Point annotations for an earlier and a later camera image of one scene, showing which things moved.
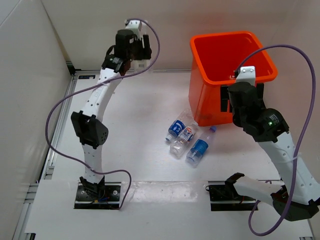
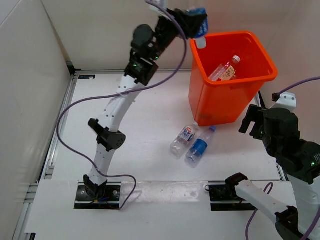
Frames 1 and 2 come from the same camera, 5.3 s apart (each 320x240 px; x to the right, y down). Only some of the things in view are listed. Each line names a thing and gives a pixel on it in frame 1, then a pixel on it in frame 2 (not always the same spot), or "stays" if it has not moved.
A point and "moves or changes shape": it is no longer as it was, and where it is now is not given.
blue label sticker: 86,77 stays
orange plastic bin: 213,58 stays
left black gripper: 148,51 to 190,22
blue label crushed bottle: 176,126 to 202,32
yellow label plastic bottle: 138,65 moves or changes shape
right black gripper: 224,98 to 254,114
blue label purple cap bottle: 199,148 stays
